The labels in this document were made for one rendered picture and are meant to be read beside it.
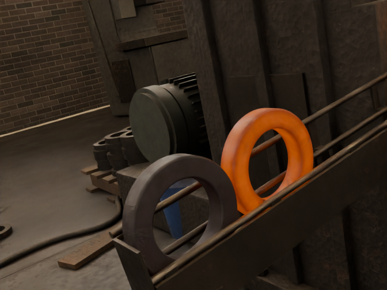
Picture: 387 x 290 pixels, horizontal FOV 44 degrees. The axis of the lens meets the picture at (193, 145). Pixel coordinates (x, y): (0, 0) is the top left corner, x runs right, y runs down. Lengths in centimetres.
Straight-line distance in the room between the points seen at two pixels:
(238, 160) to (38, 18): 640
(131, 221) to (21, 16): 640
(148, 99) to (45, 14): 507
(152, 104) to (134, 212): 145
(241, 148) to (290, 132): 11
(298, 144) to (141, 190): 30
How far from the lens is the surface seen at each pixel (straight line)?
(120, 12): 516
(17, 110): 686
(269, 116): 76
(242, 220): 72
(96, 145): 301
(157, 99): 206
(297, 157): 83
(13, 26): 691
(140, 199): 63
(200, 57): 158
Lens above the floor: 90
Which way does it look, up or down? 14 degrees down
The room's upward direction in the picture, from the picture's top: 12 degrees counter-clockwise
